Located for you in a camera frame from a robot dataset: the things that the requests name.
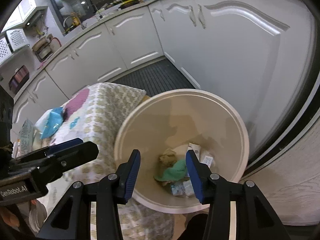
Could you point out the brown paper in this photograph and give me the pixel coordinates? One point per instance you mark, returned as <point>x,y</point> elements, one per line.
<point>168,157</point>

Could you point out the dish rack with clay pot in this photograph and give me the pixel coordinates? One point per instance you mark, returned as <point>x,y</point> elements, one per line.
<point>45,48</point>

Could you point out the white barcode carton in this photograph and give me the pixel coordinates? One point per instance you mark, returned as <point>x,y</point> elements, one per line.
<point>202,155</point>

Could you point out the curved steel faucet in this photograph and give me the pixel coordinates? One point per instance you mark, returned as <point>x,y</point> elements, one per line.
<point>75,21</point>

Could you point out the yellow bottle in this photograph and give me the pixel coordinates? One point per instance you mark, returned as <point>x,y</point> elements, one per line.
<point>73,19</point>

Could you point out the green cloth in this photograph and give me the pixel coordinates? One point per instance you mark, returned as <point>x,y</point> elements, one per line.
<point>173,171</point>

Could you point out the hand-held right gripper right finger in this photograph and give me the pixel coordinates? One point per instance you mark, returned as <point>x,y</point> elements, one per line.
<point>193,177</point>

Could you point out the white base cabinets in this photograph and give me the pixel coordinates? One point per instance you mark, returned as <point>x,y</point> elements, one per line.
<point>225,42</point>

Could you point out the patterned blanket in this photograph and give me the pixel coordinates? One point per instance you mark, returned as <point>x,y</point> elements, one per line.
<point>105,115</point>

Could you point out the small blue white wrapper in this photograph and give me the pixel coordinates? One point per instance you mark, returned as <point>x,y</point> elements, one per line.
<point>181,188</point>

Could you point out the white lattice wall cabinet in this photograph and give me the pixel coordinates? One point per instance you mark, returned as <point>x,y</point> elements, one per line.
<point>12,42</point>

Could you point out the white foam block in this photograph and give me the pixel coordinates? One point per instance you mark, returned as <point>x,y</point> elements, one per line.
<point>43,120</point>

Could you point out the person's left hand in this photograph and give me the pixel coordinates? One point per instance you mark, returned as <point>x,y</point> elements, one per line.
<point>7,218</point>

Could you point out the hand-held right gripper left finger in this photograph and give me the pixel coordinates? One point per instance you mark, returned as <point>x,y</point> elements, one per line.
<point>132,175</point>

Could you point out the white corner wall cabinet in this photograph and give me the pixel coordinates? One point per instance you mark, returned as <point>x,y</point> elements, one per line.
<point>25,7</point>

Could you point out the dark kitchen window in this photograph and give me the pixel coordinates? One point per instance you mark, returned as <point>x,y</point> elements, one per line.
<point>75,0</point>

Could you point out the black pot with yellow lid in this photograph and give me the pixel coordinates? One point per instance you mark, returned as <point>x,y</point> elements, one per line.
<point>127,2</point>

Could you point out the beige plastic bin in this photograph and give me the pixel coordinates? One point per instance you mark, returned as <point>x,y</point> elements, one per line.
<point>200,120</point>

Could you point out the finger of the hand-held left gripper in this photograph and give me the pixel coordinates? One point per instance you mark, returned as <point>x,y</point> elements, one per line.
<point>66,145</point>
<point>80,152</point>

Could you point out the person's left forearm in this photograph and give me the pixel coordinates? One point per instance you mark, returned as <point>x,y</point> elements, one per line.
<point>38,215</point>

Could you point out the slim steel faucet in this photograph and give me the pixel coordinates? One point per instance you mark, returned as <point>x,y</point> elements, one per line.
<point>96,11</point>

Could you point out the grey foil packet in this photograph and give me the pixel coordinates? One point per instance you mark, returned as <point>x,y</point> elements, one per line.
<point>26,135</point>

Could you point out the blue packet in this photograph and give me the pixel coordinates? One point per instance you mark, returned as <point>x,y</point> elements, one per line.
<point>52,125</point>

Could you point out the purple rice cooker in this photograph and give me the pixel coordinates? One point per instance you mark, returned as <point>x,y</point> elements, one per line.
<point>18,78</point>

